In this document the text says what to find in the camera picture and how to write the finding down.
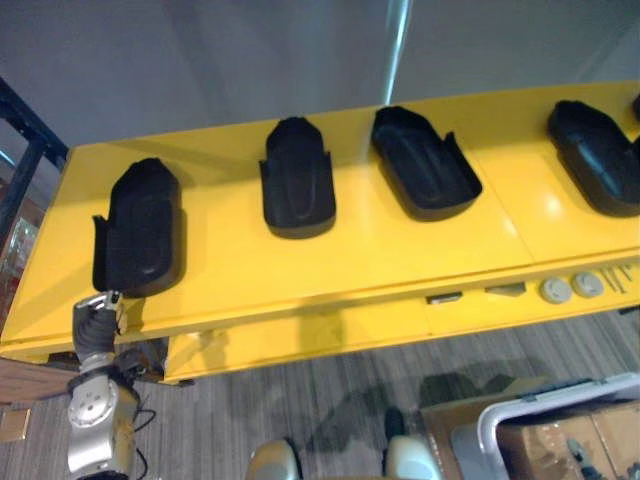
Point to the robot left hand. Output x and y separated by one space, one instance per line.
92 327

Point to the black plastic housing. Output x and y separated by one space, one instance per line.
636 107
425 165
299 180
595 160
140 230

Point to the yellow metal shelf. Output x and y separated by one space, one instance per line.
350 260

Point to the brown wooden board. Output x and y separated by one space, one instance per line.
30 382

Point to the dark blue metal rack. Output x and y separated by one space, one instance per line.
22 165

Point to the silver robot left leg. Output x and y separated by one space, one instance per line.
274 461

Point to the silver robot leg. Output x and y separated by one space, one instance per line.
406 450
274 461

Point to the silver robot right leg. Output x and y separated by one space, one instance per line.
406 450

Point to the grey plastic crate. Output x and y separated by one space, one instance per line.
525 425

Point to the grey round disc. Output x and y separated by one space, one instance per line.
555 290
587 284

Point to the brown cardboard box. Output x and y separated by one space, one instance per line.
565 445

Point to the metal screws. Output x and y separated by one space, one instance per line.
616 278

